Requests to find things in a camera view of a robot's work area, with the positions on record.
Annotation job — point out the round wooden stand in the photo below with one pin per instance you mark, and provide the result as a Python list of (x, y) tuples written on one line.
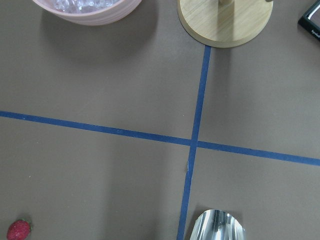
[(224, 23)]

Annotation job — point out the red strawberry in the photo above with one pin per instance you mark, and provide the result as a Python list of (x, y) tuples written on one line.
[(19, 230)]

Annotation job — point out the black box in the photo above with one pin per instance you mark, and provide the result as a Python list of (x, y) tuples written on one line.
[(310, 20)]

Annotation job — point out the shiny metal scoop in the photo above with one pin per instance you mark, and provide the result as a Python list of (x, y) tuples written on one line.
[(214, 224)]

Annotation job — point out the pink bowl with ice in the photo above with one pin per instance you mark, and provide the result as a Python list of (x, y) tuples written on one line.
[(105, 16)]

